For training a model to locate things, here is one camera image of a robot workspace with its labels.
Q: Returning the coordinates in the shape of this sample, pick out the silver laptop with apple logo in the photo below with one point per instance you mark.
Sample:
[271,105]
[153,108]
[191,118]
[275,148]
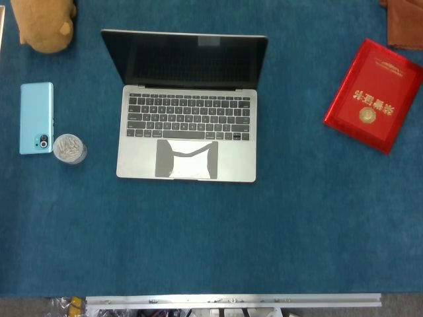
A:
[185,158]

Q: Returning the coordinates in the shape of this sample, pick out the clear round plastic jar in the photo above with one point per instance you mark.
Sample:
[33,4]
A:
[71,150]

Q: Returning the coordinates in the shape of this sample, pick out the red certificate folder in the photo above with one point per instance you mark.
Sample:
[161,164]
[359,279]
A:
[373,99]

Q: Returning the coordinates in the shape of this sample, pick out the light blue smartphone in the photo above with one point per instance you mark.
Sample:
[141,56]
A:
[36,112]

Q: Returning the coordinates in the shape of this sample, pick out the clear bag with yellow content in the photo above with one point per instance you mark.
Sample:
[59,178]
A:
[66,307]

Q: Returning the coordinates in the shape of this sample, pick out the brown plush toy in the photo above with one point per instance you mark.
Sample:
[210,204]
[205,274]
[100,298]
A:
[43,26]

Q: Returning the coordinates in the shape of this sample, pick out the brown cloth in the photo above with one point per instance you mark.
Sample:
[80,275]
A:
[406,26]

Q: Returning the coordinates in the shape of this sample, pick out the aluminium rail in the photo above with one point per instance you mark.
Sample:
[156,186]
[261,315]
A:
[231,300]

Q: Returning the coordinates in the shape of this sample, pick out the white board with metal frame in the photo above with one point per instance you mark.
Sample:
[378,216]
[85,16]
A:
[1,29]

